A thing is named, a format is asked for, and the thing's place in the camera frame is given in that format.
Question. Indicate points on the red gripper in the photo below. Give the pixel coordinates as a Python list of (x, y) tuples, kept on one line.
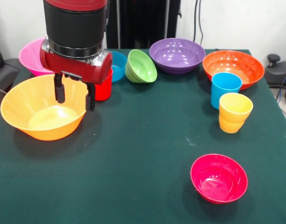
[(75, 67)]

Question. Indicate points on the green bowl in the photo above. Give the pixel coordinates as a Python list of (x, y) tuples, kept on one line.
[(142, 67)]

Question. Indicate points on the small crimson bowl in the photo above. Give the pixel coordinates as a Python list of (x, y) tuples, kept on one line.
[(218, 179)]

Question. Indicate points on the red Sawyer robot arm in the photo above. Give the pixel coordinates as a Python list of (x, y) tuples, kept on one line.
[(75, 25)]

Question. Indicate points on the red cup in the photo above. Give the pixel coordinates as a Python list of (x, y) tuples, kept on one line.
[(104, 91)]

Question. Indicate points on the large orange bowl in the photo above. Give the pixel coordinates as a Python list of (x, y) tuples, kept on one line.
[(46, 116)]

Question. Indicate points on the blue bowl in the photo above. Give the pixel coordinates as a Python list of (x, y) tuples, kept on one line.
[(118, 65)]

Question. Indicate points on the large pink bowl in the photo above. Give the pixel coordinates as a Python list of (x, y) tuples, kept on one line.
[(30, 58)]

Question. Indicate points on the dark green tablecloth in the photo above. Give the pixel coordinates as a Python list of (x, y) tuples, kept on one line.
[(133, 175)]

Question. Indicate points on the purple bowl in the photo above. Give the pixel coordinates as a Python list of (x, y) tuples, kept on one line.
[(177, 54)]

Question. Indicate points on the blue cup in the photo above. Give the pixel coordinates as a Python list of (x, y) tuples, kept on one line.
[(224, 91)]

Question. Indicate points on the yellow cup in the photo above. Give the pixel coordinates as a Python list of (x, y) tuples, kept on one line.
[(235, 114)]

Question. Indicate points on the red-orange bowl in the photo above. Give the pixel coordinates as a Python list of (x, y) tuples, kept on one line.
[(233, 63)]

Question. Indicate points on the black pedestal foot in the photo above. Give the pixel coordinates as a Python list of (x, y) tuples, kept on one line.
[(278, 70), (5, 72)]

